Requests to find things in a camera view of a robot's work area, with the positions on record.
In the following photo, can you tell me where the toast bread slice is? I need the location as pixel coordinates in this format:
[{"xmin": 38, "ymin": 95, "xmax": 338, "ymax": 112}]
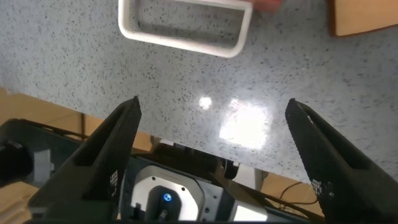
[{"xmin": 326, "ymin": 0, "xmax": 398, "ymax": 39}]

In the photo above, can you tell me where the white black robot base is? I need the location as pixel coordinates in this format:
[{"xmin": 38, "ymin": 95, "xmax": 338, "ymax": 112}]
[{"xmin": 0, "ymin": 118, "xmax": 326, "ymax": 224}]

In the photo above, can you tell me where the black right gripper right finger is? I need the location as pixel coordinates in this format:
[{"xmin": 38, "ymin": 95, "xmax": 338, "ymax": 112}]
[{"xmin": 284, "ymin": 98, "xmax": 398, "ymax": 224}]

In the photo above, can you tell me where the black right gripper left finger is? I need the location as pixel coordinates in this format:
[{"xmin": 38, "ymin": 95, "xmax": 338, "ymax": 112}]
[{"xmin": 27, "ymin": 95, "xmax": 142, "ymax": 224}]

